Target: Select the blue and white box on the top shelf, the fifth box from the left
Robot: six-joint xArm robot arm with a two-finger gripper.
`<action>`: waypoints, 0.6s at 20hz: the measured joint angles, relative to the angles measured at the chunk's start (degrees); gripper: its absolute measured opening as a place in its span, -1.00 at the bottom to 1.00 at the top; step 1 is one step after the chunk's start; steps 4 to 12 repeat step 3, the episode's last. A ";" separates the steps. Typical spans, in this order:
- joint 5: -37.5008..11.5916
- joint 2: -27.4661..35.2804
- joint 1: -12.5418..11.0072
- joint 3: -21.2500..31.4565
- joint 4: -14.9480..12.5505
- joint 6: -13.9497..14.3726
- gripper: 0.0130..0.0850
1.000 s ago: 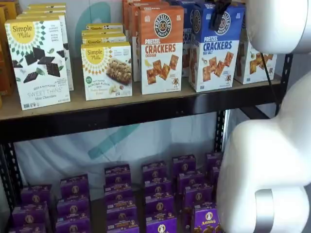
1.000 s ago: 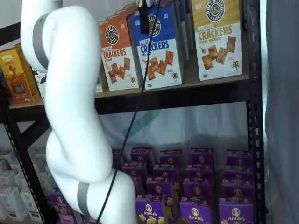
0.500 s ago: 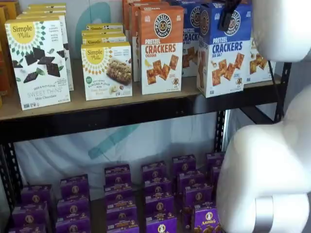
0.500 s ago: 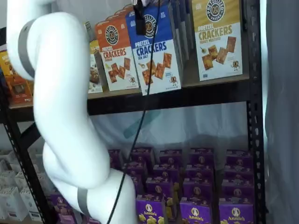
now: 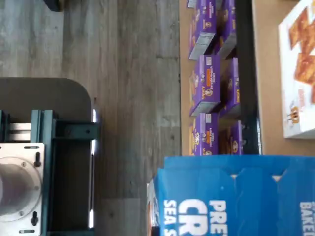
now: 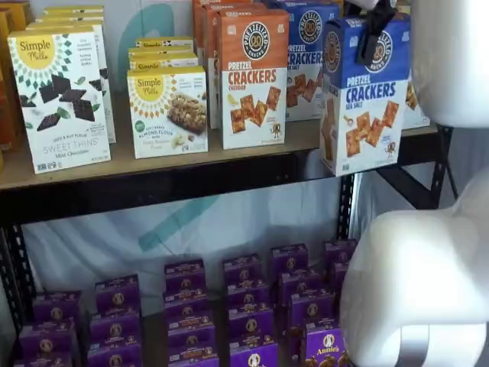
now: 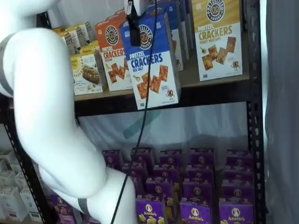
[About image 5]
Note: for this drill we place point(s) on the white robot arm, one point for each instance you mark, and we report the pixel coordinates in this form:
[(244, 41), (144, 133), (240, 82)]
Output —
[(9, 189)]

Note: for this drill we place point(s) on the dark floor object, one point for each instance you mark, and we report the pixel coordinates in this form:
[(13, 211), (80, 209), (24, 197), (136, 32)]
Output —
[(53, 5)]

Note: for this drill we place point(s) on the aluminium robot mounting plate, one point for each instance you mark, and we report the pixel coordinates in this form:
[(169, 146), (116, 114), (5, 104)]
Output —
[(14, 152)]

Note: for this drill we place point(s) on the black metal shelving frame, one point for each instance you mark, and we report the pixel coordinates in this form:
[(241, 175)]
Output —
[(246, 73)]

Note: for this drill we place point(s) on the teal metal base frame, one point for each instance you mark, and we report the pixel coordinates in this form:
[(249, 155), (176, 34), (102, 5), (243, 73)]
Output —
[(73, 130)]

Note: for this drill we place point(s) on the blue white pretzel crackers box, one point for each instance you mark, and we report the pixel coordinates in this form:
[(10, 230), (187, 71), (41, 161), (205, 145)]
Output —
[(233, 196)]

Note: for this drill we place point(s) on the orange cheddar pretzel crackers box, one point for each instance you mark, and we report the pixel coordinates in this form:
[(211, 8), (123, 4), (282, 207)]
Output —
[(300, 61)]

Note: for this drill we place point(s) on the purple Annie's snack box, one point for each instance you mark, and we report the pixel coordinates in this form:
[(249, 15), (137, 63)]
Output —
[(192, 3), (204, 24), (204, 135), (232, 86), (229, 19), (231, 140), (206, 83)]

